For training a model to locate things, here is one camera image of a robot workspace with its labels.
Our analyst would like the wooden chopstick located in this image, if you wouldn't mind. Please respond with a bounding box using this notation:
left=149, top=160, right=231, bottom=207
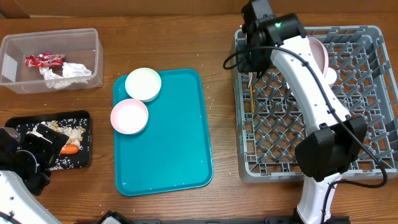
left=249, top=83, right=255, bottom=114

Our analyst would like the food scraps pile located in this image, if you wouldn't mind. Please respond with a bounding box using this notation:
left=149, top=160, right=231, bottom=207
left=41, top=118, right=90, bottom=171

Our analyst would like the red snack wrapper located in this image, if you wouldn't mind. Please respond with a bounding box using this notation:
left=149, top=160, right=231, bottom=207
left=25, top=52, right=65, bottom=68

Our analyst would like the clear plastic bin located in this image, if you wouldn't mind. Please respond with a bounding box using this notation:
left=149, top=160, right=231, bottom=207
left=1, top=28, right=104, bottom=94

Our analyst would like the orange carrot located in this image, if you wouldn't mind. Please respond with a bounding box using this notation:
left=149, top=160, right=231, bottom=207
left=60, top=144, right=79, bottom=154

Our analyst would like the white paper cup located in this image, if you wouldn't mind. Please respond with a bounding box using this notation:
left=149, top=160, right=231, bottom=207
left=324, top=67, right=337, bottom=88

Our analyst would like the white plastic fork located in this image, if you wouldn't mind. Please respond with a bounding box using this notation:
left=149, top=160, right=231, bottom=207
left=248, top=73, right=253, bottom=89

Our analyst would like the grey dishwasher rack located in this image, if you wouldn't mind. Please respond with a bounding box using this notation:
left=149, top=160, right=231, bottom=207
left=232, top=26, right=397, bottom=183

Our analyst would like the white bowl with scraps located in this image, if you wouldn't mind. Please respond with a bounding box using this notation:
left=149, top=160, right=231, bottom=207
left=125, top=68, right=162, bottom=102

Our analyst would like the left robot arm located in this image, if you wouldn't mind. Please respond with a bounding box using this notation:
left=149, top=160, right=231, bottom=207
left=1, top=124, right=69, bottom=223

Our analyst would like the white tissue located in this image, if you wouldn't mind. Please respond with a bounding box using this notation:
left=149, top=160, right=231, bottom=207
left=39, top=62, right=92, bottom=90

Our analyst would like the black waste tray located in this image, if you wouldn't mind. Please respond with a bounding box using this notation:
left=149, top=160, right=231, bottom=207
left=5, top=110, right=93, bottom=171

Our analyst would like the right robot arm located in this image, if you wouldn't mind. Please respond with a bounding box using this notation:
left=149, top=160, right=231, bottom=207
left=236, top=1, right=367, bottom=223

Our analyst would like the large pink plate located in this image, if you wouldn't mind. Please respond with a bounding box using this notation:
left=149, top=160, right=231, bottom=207
left=308, top=37, right=328, bottom=78

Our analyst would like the teal serving tray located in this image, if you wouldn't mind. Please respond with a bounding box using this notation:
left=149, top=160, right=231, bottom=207
left=114, top=68, right=214, bottom=197

